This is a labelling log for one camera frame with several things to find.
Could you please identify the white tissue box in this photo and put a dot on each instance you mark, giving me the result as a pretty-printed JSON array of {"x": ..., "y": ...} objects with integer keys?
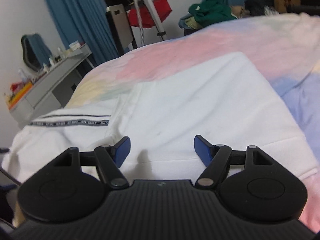
[{"x": 74, "y": 46}]

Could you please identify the green garment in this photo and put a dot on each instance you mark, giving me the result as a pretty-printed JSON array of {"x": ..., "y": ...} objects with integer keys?
[{"x": 215, "y": 12}]

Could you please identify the white patterned cloth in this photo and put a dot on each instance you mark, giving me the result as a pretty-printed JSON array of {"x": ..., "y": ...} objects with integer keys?
[{"x": 271, "y": 10}]

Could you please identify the garment steamer stand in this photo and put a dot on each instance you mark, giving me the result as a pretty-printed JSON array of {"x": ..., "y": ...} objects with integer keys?
[{"x": 151, "y": 5}]

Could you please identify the grey upright board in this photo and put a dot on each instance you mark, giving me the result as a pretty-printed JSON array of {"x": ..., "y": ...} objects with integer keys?
[{"x": 120, "y": 27}]

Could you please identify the grey vanity desk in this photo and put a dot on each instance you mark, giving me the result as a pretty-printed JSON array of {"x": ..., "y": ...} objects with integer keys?
[{"x": 50, "y": 80}]

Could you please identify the wavy framed mirror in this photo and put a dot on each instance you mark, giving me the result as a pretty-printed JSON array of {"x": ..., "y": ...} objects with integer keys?
[{"x": 35, "y": 52}]

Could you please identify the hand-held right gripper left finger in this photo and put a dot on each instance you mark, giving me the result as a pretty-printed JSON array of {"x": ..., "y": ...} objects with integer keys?
[{"x": 122, "y": 151}]

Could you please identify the orange box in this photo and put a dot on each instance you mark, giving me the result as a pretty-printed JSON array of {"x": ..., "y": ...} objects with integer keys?
[{"x": 21, "y": 95}]

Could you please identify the white pants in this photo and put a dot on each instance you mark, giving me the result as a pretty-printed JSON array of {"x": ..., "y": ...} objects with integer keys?
[{"x": 187, "y": 100}]

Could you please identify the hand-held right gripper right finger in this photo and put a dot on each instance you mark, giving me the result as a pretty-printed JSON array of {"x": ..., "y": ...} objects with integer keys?
[{"x": 202, "y": 148}]

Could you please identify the person's dark clothing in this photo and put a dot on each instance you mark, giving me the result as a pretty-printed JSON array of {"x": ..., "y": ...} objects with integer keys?
[{"x": 6, "y": 205}]

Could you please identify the black clothing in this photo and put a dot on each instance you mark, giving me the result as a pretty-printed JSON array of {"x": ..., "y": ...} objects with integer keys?
[{"x": 255, "y": 5}]

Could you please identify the pale clothes heap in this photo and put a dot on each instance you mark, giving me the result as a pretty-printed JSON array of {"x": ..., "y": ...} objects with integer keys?
[{"x": 188, "y": 22}]

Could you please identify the red cloth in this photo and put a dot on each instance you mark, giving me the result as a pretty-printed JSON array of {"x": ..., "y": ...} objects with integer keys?
[{"x": 162, "y": 7}]

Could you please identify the brown paper bag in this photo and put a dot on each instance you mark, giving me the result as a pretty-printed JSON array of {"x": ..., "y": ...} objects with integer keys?
[{"x": 287, "y": 0}]

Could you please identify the pastel bed blanket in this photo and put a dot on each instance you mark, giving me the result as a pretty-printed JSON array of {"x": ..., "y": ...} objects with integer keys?
[{"x": 212, "y": 42}]

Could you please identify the beige cloth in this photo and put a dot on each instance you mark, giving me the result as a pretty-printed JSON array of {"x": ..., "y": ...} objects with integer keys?
[{"x": 237, "y": 11}]

